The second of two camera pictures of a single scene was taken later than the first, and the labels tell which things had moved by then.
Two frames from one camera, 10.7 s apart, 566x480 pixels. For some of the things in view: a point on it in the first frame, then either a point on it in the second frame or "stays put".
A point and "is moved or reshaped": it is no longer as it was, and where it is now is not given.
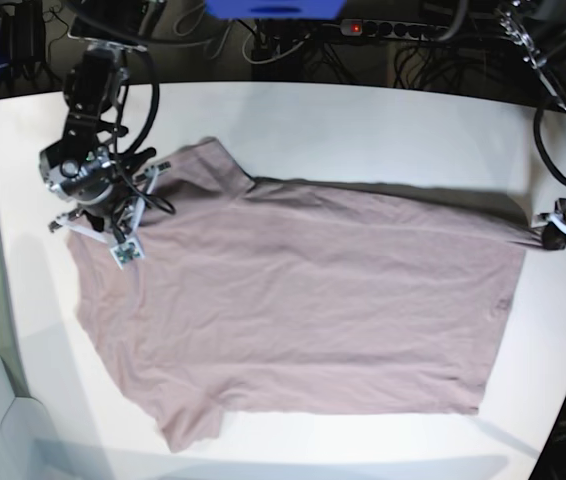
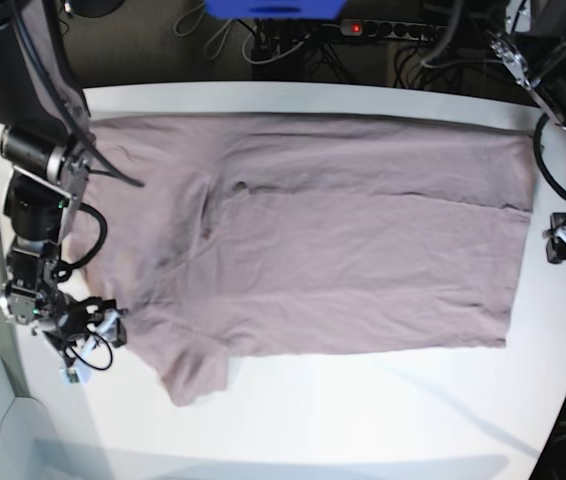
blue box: [276, 9] stays put
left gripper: [79, 168] -> [26, 304]
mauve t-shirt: [303, 297] is moved or reshaped
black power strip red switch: [394, 29] stays put
